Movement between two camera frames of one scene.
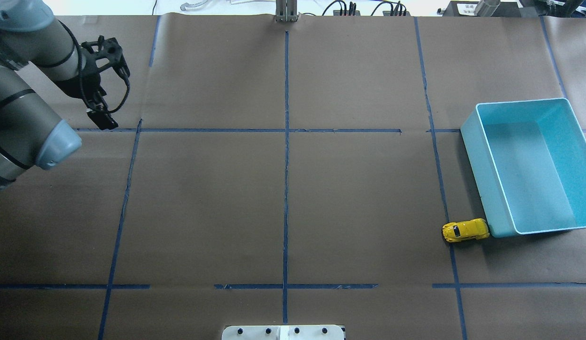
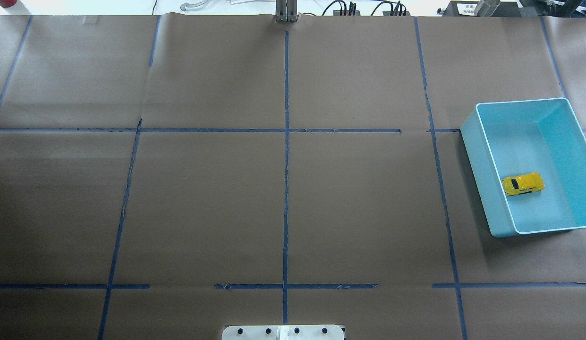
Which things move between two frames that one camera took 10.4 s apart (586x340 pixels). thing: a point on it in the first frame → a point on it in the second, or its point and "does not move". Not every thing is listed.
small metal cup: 487,8 does not move
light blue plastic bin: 534,164 does not move
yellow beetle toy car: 458,231 → 522,184
